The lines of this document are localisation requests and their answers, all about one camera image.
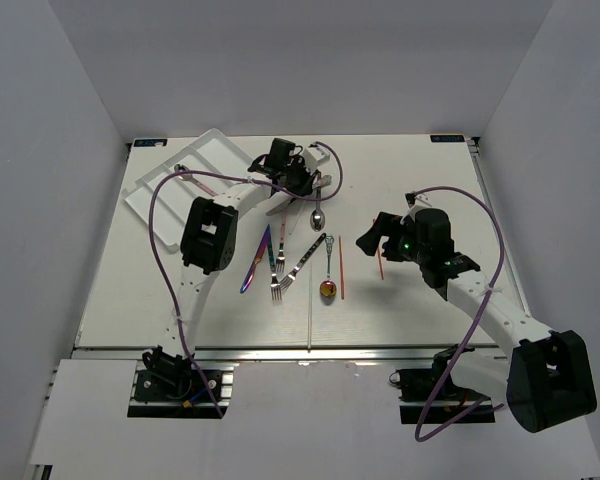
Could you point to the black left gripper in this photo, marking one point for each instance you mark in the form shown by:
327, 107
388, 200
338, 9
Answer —
308, 177

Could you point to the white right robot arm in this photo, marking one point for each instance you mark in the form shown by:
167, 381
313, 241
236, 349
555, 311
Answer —
546, 379

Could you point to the blue label sticker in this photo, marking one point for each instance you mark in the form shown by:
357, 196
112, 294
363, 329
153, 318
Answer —
447, 138
150, 142

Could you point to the white compartment utensil tray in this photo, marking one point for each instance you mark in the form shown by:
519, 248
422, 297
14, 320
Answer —
211, 152

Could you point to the orange chopstick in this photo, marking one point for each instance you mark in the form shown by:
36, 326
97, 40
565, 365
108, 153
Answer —
341, 267
380, 264

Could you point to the silver spoon dark handle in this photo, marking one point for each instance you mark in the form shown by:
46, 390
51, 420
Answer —
317, 219

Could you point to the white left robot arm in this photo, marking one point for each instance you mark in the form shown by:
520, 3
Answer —
209, 237

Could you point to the iridescent gold spoon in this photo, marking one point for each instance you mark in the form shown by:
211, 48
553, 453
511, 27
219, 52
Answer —
328, 287

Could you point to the green handle fork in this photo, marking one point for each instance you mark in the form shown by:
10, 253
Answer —
274, 275

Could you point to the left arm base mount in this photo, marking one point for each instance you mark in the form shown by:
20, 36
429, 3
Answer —
170, 387

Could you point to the orange chopstick left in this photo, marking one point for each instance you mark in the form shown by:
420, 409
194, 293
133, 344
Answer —
341, 267

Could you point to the dark handle fork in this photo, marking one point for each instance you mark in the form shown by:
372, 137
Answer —
289, 279

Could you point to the blue label sticker left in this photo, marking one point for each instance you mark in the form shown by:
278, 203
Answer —
150, 142

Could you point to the silver spoon pink handle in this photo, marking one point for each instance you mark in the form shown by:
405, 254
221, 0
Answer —
184, 176

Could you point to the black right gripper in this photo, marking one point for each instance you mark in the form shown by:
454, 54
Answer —
386, 225

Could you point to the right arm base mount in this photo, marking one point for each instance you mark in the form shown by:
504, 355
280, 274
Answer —
415, 385

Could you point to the iridescent rainbow knife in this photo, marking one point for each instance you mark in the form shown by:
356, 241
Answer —
258, 256

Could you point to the orange chopstick right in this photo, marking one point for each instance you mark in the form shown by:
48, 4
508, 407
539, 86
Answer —
380, 264

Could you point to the blue label sticker right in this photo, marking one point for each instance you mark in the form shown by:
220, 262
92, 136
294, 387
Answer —
447, 138

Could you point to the pink handle fork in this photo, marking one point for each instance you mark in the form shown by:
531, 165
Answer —
280, 259

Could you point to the silver ornate butter knife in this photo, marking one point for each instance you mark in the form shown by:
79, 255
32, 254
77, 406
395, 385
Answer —
285, 204

